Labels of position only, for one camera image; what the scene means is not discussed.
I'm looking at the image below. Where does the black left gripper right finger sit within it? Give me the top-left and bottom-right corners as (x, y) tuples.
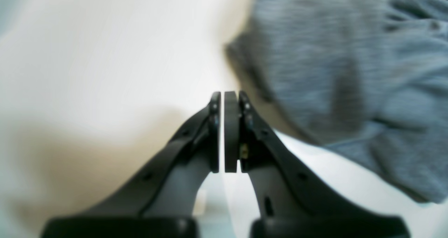
(224, 91), (410, 238)

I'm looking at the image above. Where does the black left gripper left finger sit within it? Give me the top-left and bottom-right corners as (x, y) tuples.
(42, 92), (221, 238)

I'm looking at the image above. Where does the grey t-shirt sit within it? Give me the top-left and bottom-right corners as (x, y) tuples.
(226, 0), (448, 204)

